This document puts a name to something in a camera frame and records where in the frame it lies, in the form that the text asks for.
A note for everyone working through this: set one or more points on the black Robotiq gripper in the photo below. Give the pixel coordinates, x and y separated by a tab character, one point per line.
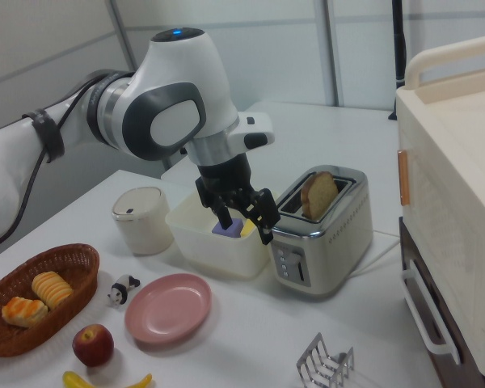
224	174

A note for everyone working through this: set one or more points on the brown bread slice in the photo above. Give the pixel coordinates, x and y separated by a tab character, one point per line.
319	194

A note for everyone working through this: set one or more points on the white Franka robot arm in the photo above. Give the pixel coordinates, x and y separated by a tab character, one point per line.
178	72

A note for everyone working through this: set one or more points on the pink plate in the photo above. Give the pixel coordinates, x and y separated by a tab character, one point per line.
165	309

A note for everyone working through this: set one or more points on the long striped bread roll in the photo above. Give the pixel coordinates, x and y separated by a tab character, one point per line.
52	289

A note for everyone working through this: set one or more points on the orange glazed bread roll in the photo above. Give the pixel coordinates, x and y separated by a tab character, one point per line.
24	312

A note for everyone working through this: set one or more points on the yellow cube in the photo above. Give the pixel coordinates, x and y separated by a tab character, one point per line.
247	229

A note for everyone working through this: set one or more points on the purple cube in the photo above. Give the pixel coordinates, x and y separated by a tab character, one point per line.
237	229

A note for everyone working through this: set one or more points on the white plastic box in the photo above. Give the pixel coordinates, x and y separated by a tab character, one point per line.
214	254

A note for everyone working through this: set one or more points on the silver cream two-slot toaster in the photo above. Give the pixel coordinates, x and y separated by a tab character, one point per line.
339	242

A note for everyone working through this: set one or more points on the white lidded canister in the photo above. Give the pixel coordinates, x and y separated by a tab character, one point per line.
145	230

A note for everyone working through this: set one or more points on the panda figurine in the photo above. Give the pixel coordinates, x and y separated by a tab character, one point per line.
121	289

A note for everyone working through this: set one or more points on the orange cabinet latch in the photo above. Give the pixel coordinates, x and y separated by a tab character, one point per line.
403	178

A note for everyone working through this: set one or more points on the metal toast rack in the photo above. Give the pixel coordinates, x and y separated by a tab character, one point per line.
323	363

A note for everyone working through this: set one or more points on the brown wicker basket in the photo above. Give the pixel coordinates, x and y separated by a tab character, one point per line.
78	266

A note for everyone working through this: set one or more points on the red apple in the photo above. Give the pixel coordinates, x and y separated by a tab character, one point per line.
93	345

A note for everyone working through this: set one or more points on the grey metal rod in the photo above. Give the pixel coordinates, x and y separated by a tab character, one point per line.
125	36

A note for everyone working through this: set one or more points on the black stand pole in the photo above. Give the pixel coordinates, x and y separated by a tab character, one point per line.
399	40

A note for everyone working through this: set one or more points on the yellow banana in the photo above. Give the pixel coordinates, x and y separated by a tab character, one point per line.
74	380

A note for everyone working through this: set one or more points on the brown drawer base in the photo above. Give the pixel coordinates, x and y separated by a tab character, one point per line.
465	363

